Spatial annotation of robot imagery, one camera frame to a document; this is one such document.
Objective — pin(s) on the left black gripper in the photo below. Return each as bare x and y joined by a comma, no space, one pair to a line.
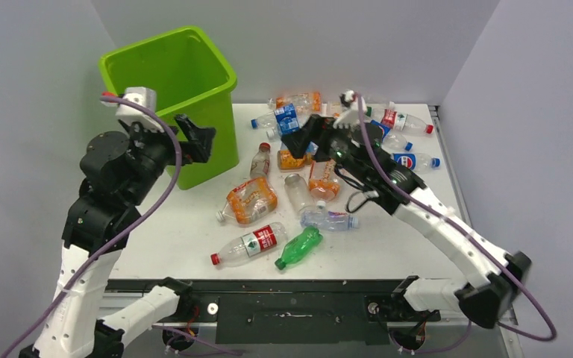
196,148

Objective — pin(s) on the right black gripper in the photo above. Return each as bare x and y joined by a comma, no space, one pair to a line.
314,127

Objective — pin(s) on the orange label white-cap bottle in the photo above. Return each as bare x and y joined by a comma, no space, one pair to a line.
323,183

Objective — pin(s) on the green plastic bin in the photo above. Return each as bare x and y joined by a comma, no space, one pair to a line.
193,83

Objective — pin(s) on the small clear blue-cap bottle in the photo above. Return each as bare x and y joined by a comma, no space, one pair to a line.
325,220

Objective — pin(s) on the green plastic bottle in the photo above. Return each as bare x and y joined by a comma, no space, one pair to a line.
299,247

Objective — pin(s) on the red label clear bottle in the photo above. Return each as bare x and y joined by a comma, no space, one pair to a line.
245,248

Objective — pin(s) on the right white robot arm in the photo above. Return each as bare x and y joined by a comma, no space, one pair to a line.
492,277

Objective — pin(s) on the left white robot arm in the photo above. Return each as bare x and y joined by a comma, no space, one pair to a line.
96,231

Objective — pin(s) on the small orange juice bottle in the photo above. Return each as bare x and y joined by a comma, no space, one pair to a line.
287,163

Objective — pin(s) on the blue label clear bottle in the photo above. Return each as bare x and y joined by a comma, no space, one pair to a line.
283,120

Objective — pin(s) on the orange label bottle rear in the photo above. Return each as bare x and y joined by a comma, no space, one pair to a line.
305,101

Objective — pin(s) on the small red-cap bottle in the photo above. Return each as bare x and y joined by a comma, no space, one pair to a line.
260,163

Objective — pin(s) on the clear bottle without label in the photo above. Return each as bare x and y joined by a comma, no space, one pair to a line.
297,191

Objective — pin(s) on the crushed orange label bottle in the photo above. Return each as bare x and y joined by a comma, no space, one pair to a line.
248,202

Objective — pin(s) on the Pepsi bottle upper right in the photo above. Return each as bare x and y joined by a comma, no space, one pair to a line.
392,140

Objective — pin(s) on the pepsi bottle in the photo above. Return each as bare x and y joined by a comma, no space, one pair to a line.
392,140
417,162

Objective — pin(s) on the red label bottle rear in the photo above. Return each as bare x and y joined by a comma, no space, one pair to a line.
392,120

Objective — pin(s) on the Pepsi bottle right side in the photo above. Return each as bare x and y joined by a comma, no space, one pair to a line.
417,162

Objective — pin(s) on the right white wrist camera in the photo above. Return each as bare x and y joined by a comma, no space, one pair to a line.
352,105

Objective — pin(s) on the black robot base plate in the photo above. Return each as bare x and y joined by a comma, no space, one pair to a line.
298,311

